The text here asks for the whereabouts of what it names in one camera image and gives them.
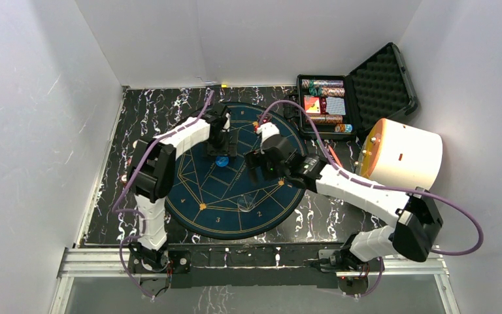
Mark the blue small blind button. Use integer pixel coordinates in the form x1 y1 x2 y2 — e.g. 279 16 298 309
215 156 229 167

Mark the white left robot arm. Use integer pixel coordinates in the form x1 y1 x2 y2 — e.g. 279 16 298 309
128 103 233 272

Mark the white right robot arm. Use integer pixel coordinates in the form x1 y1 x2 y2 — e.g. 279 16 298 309
245 122 443 271

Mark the clear plastic dealer button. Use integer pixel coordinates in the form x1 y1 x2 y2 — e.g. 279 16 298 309
237 194 256 213

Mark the round blue poker mat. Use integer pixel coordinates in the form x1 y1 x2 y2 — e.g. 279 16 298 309
165 102 305 240

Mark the orange marker pen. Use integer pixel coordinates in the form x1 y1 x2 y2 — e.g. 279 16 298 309
327 145 343 167

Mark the poker chip row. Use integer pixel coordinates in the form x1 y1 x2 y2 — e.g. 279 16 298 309
309 87 345 97
306 114 343 125
301 79 344 88

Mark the red card deck box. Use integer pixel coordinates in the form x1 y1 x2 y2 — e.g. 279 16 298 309
303 96 322 114

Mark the short poker chip stack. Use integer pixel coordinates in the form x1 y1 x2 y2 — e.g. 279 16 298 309
334 124 353 133

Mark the blue card deck in case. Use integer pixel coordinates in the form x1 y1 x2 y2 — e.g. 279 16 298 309
326 97 346 116

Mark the black foam-lined carrying case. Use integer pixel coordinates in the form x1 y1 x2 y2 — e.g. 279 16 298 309
287 43 420 140

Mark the top poker chip row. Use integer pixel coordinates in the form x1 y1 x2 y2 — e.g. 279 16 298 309
301 79 344 88

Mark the white cylindrical drum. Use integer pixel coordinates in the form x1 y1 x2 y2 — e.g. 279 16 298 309
356 118 443 190

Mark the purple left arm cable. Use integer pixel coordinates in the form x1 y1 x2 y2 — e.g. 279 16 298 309
111 89 216 300

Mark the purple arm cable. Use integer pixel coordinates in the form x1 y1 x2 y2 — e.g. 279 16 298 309
257 99 484 299
111 89 216 300

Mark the aluminium mounting rail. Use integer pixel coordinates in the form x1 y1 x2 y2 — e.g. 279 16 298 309
50 243 459 313

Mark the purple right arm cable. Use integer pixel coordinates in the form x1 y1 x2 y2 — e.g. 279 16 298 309
257 99 484 299

